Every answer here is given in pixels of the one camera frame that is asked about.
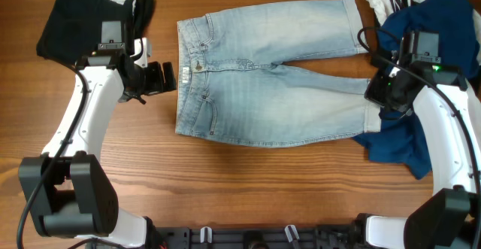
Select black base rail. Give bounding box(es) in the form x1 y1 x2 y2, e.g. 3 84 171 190
157 225 371 249

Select dark blue t-shirt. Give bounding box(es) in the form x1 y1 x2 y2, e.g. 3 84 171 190
354 0 480 179

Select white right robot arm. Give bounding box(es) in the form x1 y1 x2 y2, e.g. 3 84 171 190
357 61 480 248

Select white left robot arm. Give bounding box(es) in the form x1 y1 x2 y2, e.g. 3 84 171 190
17 51 176 248

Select light blue denim shorts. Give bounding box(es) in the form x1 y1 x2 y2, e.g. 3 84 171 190
176 0 381 147

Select folded black garment stack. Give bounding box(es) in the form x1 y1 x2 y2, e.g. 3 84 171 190
36 0 156 65

